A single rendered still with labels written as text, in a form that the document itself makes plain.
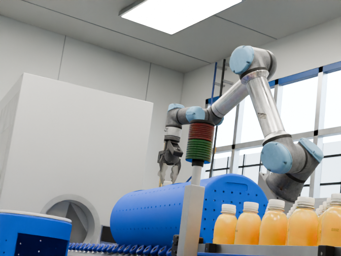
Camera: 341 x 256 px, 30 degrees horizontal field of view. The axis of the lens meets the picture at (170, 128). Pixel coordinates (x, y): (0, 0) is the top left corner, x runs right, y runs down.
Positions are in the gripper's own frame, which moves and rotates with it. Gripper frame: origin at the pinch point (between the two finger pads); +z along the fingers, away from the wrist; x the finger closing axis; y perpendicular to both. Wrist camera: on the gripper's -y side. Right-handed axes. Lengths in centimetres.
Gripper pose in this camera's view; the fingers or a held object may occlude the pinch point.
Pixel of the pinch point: (167, 182)
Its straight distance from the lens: 279.7
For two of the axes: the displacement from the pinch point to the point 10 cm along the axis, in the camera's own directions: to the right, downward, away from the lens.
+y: -4.0, 1.5, 9.1
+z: -1.4, 9.7, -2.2
